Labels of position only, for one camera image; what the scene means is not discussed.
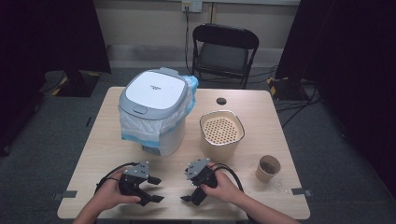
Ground white grey lidded trash bin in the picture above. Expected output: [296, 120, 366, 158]
[118, 66, 191, 157]

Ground black folding chair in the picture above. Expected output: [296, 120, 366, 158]
[191, 22, 261, 91]

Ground black floor cables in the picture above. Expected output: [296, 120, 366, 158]
[248, 63, 323, 129]

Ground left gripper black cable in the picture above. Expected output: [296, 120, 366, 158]
[94, 161, 140, 194]

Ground white wall socket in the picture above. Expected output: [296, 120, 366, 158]
[181, 0, 204, 14]

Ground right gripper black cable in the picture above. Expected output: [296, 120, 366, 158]
[211, 162, 246, 192]

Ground black wall power cable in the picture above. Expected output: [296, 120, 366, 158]
[184, 8, 197, 77]

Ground dark wet dregs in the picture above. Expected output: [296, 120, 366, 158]
[261, 161, 277, 175]

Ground person's right hand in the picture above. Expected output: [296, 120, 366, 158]
[200, 161, 247, 204]

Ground grey tape strip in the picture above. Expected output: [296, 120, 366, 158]
[290, 187, 314, 197]
[52, 189, 78, 202]

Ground brown paper cup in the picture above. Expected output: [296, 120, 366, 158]
[255, 154, 282, 184]

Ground beige strainer container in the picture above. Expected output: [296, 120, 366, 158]
[199, 109, 246, 163]

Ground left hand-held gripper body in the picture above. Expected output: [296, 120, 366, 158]
[118, 161, 150, 198]

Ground person's left hand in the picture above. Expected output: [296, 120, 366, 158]
[92, 175, 142, 213]

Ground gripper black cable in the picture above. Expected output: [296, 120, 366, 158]
[94, 161, 140, 194]
[211, 162, 246, 192]

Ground dark curtain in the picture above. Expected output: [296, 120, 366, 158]
[0, 0, 112, 157]
[275, 0, 396, 200]

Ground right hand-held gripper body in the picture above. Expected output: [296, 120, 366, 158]
[186, 158, 219, 189]

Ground white blue trash bag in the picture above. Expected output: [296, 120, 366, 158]
[119, 74, 200, 149]

